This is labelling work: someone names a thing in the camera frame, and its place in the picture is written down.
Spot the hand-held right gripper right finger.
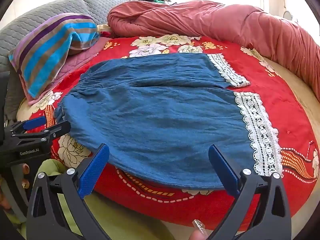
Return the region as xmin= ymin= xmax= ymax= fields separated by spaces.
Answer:
xmin=208 ymin=144 xmax=292 ymax=240

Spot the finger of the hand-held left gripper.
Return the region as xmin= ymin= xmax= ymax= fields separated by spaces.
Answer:
xmin=15 ymin=121 xmax=71 ymax=145
xmin=11 ymin=116 xmax=47 ymax=133

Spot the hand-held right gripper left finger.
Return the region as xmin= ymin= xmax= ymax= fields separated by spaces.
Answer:
xmin=26 ymin=143 xmax=112 ymax=240

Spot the blue-grey towel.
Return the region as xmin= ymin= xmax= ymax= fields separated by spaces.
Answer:
xmin=54 ymin=53 xmax=284 ymax=190

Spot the person's left hand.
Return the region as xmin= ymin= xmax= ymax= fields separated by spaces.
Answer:
xmin=20 ymin=163 xmax=32 ymax=189

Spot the person's right hand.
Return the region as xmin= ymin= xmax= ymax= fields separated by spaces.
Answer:
xmin=189 ymin=219 xmax=208 ymax=240

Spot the green cloth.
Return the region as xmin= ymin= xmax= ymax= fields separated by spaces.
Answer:
xmin=7 ymin=159 xmax=193 ymax=240

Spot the pink quilted pillow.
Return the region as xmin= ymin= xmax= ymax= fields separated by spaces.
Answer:
xmin=27 ymin=37 xmax=113 ymax=105

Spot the striped towel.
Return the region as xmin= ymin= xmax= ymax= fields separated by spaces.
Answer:
xmin=8 ymin=13 xmax=101 ymax=99

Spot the red floral blanket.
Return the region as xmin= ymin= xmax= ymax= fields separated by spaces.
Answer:
xmin=25 ymin=34 xmax=320 ymax=232

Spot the grey quilted headboard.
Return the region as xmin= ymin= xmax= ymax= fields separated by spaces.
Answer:
xmin=0 ymin=0 xmax=133 ymax=120

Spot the pink-red duvet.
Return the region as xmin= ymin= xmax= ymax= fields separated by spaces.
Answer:
xmin=107 ymin=0 xmax=320 ymax=93

